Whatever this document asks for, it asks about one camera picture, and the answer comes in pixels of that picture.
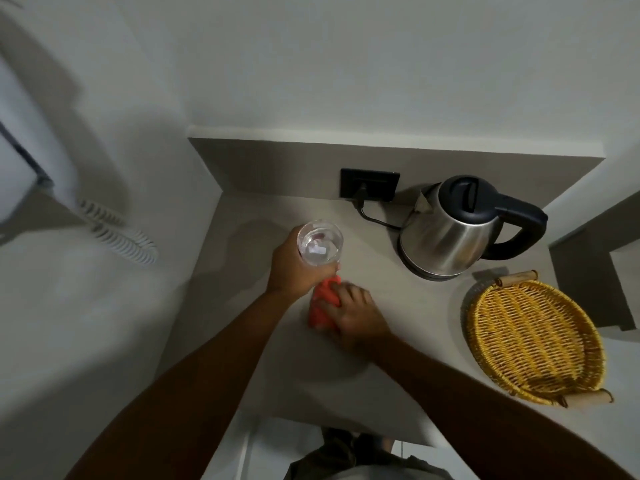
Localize person's left hand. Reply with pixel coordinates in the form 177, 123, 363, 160
266, 228, 342, 301

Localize person's dark clothing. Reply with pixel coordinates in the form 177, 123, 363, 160
286, 427, 453, 480

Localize person's right forearm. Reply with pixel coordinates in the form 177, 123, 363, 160
345, 334, 637, 480

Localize white wall-mounted appliance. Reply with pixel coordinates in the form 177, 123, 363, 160
0, 54, 83, 234

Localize white coiled cord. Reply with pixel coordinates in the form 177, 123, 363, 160
76, 198, 159, 266

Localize orange cleaning cloth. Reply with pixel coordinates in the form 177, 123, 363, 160
307, 275, 344, 331

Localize black wall power outlet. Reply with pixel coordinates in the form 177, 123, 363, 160
340, 168, 401, 202

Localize person's left forearm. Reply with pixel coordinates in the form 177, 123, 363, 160
64, 289, 297, 480

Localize stainless steel electric kettle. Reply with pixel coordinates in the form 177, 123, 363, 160
398, 175, 549, 276

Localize yellow wicker basket tray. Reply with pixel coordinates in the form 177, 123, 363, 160
460, 269, 615, 410

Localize person's right hand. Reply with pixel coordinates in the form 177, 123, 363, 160
320, 282, 394, 353

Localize clear drinking glass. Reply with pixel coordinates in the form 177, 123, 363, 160
296, 221, 346, 268

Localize black power cable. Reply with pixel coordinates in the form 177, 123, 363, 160
354, 189, 404, 231

